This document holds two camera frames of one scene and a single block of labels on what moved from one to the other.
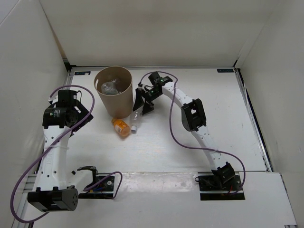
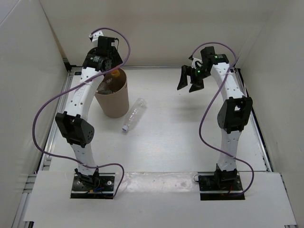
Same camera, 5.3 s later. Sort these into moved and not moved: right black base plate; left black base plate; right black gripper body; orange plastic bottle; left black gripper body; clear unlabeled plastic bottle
Moved: clear unlabeled plastic bottle; left black gripper body; right black gripper body; orange plastic bottle
Not moved: left black base plate; right black base plate
